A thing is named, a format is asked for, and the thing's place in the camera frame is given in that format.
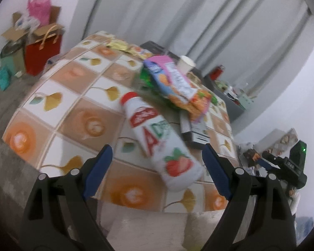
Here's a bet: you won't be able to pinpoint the red thermos bottle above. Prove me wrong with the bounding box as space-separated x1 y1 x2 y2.
209 65 225 81

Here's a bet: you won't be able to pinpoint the pink plastic bag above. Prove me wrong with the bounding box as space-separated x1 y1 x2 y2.
27 0 51 27

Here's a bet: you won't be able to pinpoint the white paper cup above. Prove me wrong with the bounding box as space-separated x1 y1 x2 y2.
177 55 195 73

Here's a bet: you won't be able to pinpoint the orange and black packet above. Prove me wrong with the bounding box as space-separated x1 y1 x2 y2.
245 149 259 163

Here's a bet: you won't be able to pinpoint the red gift bag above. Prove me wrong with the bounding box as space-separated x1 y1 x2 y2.
24 24 63 77

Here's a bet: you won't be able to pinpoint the person's right forearm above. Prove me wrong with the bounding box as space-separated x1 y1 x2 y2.
288 187 301 216

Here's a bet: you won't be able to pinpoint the green snack bag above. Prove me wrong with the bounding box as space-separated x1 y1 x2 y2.
135 67 173 105

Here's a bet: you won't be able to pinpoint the mint green box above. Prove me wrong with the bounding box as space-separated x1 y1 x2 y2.
238 93 255 108

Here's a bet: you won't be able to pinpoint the yellow foil packets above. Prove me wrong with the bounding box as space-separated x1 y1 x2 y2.
106 38 131 51

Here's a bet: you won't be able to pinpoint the grey curtain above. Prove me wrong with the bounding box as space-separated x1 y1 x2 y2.
76 0 312 105

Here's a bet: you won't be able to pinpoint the orange and pink snack bag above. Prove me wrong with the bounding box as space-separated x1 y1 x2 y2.
143 55 212 121

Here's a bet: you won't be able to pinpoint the white strawberry milk bottle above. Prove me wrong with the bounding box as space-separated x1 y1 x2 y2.
120 92 205 191

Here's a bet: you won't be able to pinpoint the small printed carton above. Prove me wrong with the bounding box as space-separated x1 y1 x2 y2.
180 110 210 150

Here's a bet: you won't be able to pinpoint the dark grey crate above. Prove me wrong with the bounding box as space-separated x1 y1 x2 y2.
140 41 178 60

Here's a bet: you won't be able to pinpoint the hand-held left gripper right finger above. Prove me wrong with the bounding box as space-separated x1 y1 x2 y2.
202 143 297 251

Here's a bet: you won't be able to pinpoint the open cardboard box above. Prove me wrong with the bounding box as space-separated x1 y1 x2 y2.
0 5 66 47

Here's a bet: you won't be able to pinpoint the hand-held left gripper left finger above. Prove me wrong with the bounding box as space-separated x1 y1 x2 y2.
20 144 113 251

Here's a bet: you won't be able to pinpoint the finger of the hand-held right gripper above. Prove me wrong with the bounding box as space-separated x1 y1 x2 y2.
262 151 287 169

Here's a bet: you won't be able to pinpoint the pale green box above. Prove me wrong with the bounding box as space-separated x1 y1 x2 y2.
0 50 25 76

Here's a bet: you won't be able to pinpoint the grey cabinet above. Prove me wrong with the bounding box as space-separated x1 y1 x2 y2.
204 74 245 122

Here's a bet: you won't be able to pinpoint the white and blue plastic bag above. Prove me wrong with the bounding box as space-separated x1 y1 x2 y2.
16 14 40 30

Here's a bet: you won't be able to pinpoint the small orange packet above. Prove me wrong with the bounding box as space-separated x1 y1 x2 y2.
129 46 151 58

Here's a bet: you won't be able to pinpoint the table with ginkgo-print tablecloth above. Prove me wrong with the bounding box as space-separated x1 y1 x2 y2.
1 31 238 213

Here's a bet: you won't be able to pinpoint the printed picture board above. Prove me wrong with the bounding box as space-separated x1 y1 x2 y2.
273 128 299 149

